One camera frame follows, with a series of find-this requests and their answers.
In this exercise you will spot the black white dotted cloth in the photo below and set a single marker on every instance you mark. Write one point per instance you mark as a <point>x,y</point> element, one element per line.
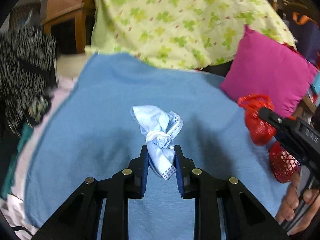
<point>22,75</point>

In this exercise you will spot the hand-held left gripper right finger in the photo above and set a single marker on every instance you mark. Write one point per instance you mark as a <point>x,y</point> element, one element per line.
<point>179,172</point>

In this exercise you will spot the blue face mask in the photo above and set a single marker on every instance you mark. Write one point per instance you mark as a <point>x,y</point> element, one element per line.
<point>157,130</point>

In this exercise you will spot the teal cloth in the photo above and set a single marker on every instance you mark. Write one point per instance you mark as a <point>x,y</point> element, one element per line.
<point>18,155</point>

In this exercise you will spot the green clover print blanket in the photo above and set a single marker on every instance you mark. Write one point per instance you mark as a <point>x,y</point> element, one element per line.
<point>180,22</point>

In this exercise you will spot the pink pillow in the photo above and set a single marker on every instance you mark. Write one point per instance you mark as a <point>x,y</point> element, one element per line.
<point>270,72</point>

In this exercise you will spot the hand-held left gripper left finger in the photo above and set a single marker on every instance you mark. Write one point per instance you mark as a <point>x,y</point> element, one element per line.
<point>144,170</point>

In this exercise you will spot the blue towel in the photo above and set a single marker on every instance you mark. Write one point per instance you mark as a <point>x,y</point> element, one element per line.
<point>112,135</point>

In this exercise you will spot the red plastic bag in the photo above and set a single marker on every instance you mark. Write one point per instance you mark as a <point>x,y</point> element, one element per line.
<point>257,125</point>

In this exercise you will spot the person's right hand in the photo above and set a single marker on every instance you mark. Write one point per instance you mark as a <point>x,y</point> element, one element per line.
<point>287,205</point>

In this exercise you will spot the navy blue bag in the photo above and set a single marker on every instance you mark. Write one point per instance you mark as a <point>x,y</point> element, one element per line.
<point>306,32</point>

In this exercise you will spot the wooden furniture frame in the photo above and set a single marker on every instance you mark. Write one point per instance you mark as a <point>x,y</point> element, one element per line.
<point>67,12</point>

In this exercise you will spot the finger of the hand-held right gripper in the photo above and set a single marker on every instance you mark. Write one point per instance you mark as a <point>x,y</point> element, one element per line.
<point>272,117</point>
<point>291,148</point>

